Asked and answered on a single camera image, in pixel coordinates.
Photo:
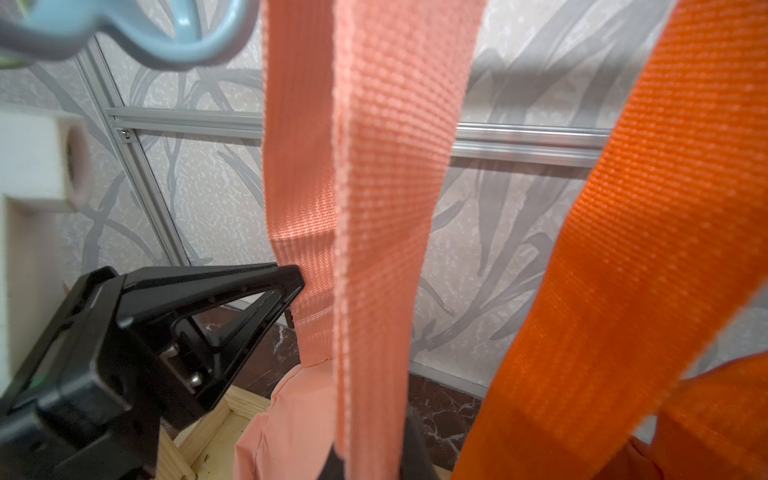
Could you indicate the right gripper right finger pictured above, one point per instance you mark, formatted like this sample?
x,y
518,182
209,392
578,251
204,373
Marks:
x,y
419,466

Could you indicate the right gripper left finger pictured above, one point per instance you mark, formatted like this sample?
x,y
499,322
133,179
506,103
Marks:
x,y
334,467

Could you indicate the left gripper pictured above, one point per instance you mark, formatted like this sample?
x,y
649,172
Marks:
x,y
125,353

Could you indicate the pink sling bag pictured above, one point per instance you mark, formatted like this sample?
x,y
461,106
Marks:
x,y
362,104

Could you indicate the blue hook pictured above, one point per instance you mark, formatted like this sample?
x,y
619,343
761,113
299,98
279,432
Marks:
x,y
58,30

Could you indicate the dark orange sling bag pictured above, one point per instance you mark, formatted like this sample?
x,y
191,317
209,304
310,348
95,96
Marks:
x,y
665,244

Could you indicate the wooden hanging rack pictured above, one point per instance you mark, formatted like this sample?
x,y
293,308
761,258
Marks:
x,y
205,450

